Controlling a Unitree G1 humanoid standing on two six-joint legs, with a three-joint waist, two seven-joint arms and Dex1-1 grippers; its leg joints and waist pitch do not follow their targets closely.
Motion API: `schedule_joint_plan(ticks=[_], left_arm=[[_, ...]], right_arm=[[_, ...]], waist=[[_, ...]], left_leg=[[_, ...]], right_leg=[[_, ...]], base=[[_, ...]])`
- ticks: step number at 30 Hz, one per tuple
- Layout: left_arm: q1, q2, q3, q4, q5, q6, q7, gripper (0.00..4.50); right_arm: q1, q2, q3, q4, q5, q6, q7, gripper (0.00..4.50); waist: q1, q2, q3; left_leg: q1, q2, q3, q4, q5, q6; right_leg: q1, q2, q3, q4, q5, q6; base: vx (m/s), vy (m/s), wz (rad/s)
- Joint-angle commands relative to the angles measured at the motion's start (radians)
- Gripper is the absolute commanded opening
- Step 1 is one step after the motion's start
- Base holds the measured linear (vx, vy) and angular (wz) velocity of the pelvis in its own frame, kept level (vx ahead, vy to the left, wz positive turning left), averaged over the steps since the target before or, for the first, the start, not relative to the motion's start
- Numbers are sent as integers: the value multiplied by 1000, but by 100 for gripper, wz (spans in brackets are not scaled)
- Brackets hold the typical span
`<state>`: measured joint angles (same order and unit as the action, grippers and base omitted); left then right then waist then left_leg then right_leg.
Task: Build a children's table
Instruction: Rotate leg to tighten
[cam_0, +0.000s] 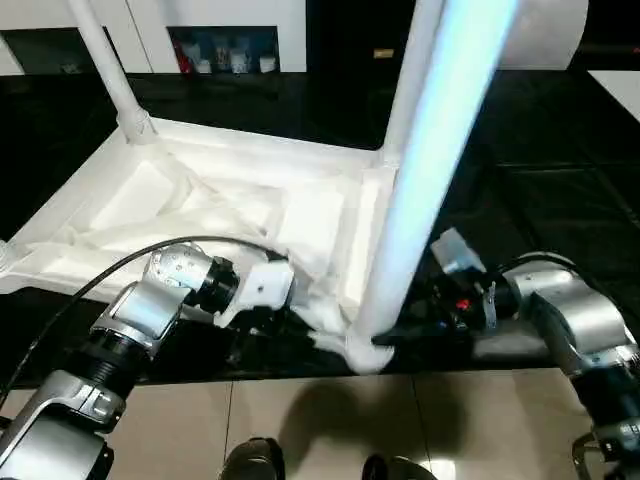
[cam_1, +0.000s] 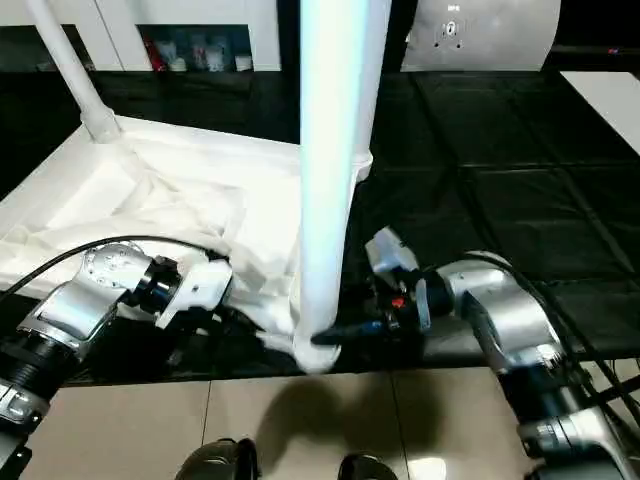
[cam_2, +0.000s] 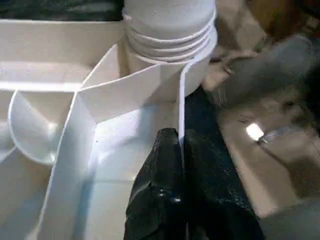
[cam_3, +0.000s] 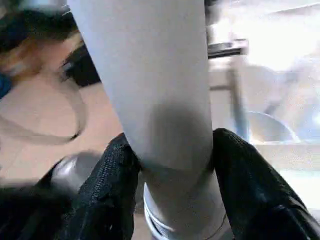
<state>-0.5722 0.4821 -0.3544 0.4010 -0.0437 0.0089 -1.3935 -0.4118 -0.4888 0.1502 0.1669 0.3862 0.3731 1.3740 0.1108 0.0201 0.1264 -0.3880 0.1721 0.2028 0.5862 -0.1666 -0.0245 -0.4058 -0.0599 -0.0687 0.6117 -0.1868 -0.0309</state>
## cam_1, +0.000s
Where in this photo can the black left robot foot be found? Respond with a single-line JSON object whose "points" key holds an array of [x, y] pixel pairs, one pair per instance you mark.
{"points": [[215, 462]]}

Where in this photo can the black right robot foot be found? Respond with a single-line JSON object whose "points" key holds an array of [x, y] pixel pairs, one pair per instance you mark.
{"points": [[365, 469]]}

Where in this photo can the white cabinet with glass doors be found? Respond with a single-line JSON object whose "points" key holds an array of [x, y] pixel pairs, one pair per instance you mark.
{"points": [[265, 30]]}

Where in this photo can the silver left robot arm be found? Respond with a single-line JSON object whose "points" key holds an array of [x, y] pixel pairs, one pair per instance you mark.
{"points": [[65, 305]]}

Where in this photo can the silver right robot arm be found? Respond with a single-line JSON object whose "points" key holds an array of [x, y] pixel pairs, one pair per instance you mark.
{"points": [[510, 310]]}

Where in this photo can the black robot foot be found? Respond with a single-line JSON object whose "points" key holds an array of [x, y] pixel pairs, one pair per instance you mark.
{"points": [[365, 469], [215, 462]]}

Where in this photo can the small white box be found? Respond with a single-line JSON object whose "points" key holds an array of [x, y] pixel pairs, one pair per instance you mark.
{"points": [[243, 62]]}

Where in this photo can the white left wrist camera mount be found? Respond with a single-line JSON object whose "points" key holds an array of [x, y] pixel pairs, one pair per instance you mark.
{"points": [[200, 287]]}

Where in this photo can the red box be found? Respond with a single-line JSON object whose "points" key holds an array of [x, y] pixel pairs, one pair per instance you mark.
{"points": [[157, 60]]}

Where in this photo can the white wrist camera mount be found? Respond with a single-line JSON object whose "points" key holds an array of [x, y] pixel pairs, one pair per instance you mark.
{"points": [[200, 287], [390, 250]]}

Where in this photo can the black work mat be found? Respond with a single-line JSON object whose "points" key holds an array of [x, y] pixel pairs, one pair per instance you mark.
{"points": [[500, 150]]}

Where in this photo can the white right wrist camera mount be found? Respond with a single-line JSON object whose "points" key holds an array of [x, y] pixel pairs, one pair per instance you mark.
{"points": [[390, 250]]}

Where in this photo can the white flat board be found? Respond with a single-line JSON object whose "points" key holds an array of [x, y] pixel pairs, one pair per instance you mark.
{"points": [[610, 95]]}

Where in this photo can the white plastic table top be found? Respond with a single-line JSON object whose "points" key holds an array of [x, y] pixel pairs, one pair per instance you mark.
{"points": [[175, 175]]}

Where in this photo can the black device with red light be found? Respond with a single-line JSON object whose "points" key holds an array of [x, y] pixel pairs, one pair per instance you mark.
{"points": [[600, 52]]}

